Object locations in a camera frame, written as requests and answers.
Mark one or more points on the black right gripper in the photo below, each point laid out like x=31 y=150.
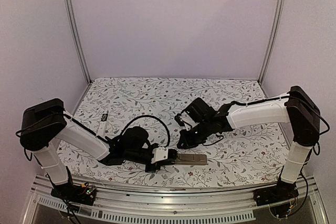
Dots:
x=187 y=144

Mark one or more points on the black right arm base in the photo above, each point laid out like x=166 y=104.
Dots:
x=281 y=198

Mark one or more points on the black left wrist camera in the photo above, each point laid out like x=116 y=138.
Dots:
x=162 y=154

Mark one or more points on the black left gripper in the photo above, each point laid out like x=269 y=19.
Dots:
x=157 y=167

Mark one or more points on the left aluminium corner post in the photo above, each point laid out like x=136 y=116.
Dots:
x=76 y=40

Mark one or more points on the aluminium corner post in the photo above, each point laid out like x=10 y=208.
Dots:
x=271 y=40
x=76 y=40

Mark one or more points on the right aluminium corner post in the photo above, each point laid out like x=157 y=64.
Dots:
x=271 y=40

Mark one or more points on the floral patterned table mat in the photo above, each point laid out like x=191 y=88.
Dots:
x=150 y=103

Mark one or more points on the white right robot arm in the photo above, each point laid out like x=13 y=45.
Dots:
x=250 y=142

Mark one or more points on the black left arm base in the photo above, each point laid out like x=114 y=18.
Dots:
x=84 y=194

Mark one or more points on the white slim remote control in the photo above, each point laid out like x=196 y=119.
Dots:
x=103 y=124

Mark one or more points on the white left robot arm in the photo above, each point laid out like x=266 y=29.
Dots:
x=43 y=123

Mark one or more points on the aluminium front rail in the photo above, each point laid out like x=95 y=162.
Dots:
x=125 y=203

